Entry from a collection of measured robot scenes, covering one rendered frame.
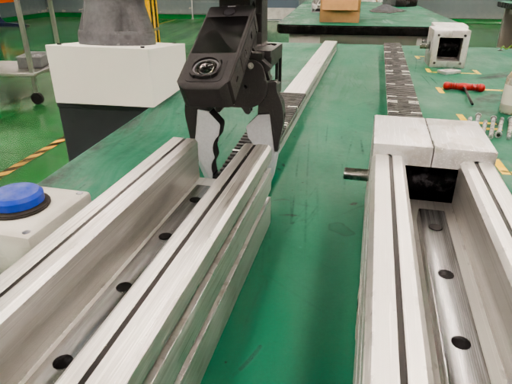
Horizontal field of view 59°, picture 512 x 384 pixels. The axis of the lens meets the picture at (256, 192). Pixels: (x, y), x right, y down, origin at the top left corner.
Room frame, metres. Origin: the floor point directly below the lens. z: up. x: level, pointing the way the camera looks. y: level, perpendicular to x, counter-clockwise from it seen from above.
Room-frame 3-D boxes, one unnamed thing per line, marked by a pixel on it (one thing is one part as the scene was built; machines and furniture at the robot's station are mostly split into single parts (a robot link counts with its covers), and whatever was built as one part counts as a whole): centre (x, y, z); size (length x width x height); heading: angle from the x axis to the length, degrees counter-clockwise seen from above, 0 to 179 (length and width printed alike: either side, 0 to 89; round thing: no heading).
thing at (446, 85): (0.90, -0.42, 0.79); 0.16 x 0.08 x 0.02; 163
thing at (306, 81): (1.06, -0.13, 0.79); 0.96 x 0.04 x 0.03; 166
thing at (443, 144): (0.41, -0.15, 0.83); 0.12 x 0.09 x 0.10; 76
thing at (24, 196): (0.32, 0.19, 0.84); 0.04 x 0.04 x 0.02
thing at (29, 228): (0.32, 0.18, 0.81); 0.10 x 0.08 x 0.06; 76
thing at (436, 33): (1.28, -0.50, 0.83); 0.11 x 0.10 x 0.10; 78
